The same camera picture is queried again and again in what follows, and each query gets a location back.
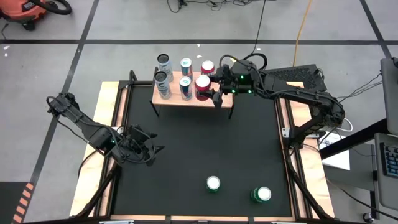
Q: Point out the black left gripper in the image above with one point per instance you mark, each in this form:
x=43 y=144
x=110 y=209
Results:
x=135 y=144

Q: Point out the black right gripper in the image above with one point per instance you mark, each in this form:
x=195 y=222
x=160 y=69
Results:
x=241 y=79

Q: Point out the red Fanta can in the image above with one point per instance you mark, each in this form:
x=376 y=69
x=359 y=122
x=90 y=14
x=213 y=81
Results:
x=207 y=66
x=202 y=82

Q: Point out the blue silver Red Bull can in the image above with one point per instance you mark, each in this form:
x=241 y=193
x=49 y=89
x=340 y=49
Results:
x=186 y=90
x=186 y=65

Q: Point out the white Celsius can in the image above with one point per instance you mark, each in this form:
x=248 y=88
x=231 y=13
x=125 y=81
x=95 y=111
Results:
x=163 y=90
x=164 y=62

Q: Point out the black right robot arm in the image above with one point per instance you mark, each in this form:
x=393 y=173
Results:
x=311 y=99

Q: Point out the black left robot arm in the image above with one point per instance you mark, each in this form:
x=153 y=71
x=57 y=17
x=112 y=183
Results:
x=93 y=133

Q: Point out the wooden shelf with black legs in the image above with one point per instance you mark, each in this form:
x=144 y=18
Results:
x=175 y=103

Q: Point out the black table mat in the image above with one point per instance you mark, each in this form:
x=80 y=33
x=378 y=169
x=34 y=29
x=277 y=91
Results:
x=186 y=140

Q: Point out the green Sprite can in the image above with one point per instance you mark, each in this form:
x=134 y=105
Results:
x=213 y=183
x=263 y=193

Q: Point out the black textured floor mat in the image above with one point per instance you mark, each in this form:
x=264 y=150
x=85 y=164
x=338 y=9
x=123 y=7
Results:
x=292 y=73

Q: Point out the grey power strip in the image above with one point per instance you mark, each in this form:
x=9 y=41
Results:
x=314 y=135

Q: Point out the white paper sheet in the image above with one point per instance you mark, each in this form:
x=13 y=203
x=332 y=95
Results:
x=339 y=160

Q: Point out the black diagonal bar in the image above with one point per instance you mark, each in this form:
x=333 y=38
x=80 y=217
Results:
x=354 y=140

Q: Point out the black floor mat orange stripes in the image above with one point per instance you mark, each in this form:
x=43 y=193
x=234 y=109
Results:
x=9 y=202

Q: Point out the grey panel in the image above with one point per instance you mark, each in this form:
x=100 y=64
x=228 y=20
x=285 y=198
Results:
x=357 y=174

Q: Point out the grey monitor back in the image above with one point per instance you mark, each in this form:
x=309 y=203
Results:
x=390 y=93

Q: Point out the orange vacuum cleaner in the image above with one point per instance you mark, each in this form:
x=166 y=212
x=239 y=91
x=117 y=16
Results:
x=21 y=9

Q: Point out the dark keyboard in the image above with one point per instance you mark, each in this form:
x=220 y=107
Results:
x=392 y=161

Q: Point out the grey desk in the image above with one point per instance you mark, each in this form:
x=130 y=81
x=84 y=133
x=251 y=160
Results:
x=381 y=186

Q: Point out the black caster wheel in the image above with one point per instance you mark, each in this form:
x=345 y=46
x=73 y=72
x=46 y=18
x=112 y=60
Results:
x=367 y=216

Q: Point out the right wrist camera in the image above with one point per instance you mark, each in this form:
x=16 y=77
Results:
x=224 y=71

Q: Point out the black table frame rail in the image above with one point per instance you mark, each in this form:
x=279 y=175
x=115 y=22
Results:
x=140 y=82
x=291 y=186
x=125 y=109

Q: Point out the black corner post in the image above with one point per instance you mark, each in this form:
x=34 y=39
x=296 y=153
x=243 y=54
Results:
x=133 y=77

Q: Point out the silver corner bracket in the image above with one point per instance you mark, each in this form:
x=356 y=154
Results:
x=285 y=132

